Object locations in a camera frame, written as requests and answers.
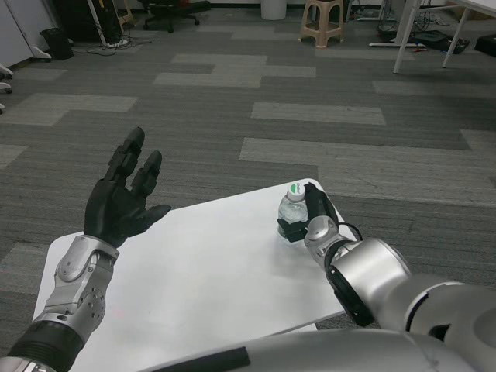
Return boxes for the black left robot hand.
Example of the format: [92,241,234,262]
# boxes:
[83,126,172,248]

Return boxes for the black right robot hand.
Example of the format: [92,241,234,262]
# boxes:
[277,183,337,243]

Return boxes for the clear water bottle green label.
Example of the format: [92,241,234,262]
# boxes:
[277,183,310,243]

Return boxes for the silver robot chest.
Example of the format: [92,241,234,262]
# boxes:
[146,329,496,372]

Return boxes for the black waste bin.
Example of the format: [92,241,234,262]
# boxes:
[40,27,74,60]

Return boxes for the white desk with floor foot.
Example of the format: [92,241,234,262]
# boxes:
[368,0,427,50]

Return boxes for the beige plastic stool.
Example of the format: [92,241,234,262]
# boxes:
[298,0,346,50]

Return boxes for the white table slanted legs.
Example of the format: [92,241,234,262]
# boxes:
[392,0,496,74]

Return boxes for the black cabinet under desk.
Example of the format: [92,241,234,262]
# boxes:
[53,0,123,43]

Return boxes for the small wooden stool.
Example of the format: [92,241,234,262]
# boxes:
[115,0,136,32]

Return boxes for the white plant pot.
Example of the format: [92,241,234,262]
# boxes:
[260,0,287,20]

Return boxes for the black bag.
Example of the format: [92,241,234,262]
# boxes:
[414,30,472,55]

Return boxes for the black office chair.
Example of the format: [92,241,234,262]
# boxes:
[139,0,212,34]

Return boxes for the black box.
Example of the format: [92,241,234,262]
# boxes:
[474,33,496,57]

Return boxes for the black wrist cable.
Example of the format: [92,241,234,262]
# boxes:
[336,222,366,244]

